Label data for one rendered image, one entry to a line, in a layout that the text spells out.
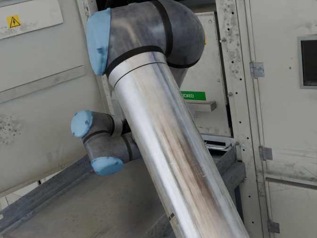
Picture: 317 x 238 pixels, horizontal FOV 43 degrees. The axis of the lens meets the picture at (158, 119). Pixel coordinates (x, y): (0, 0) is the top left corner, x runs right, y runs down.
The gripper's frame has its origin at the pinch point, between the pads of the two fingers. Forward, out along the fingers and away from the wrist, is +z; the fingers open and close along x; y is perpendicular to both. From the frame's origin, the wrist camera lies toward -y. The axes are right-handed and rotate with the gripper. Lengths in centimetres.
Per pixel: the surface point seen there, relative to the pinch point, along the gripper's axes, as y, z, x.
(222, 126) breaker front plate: 26.6, 13.0, 6.2
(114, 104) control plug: -16.5, -2.1, 9.6
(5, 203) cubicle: -153, 44, -65
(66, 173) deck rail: -22.0, -17.6, -20.2
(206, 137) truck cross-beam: 19.5, 14.4, 1.3
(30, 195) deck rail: -21.9, -32.8, -28.2
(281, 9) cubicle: 55, -14, 40
